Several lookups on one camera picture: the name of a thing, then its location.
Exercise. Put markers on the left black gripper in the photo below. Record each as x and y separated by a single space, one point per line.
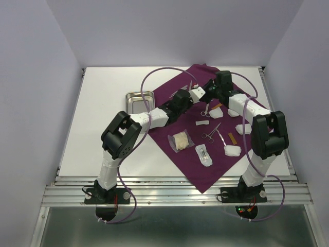
190 103

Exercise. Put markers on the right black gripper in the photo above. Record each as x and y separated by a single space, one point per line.
209 82

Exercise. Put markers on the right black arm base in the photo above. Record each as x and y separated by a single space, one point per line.
242 193

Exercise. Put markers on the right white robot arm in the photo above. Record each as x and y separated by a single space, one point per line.
269 137

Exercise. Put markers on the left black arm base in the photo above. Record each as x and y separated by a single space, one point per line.
95 194

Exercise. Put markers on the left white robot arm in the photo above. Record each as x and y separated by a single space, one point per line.
120 136

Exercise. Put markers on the purple surgical drape cloth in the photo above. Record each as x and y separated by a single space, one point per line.
209 125

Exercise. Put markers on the upper orange adhesive strip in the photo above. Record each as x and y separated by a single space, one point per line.
216 106

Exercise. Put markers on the orange adhesive strip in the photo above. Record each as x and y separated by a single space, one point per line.
234 142
216 106

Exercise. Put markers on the steel bandage scissors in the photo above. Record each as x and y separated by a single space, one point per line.
205 113

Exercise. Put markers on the white gauze pad centre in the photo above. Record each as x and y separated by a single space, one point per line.
216 113

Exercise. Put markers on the white gauze pad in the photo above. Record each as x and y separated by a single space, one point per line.
232 113
247 127
232 150
216 113

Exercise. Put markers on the small white gauze roll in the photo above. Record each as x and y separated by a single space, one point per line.
202 122

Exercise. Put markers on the white gauze pad upper right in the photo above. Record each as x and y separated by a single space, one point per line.
232 113

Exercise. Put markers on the bagged beige gloves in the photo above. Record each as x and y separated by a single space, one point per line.
180 141

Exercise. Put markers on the steel hemostat clamp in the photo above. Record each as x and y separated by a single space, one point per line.
209 136

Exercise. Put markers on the stainless steel instrument tray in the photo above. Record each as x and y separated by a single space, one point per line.
134 103

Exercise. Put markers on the lower orange adhesive strip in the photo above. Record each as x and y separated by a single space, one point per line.
234 142

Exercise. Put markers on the clear suture packet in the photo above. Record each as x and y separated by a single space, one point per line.
203 155

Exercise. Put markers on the white gauze pad lower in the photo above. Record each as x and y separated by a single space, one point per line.
232 150

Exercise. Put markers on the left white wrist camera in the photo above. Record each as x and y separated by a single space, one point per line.
196 94

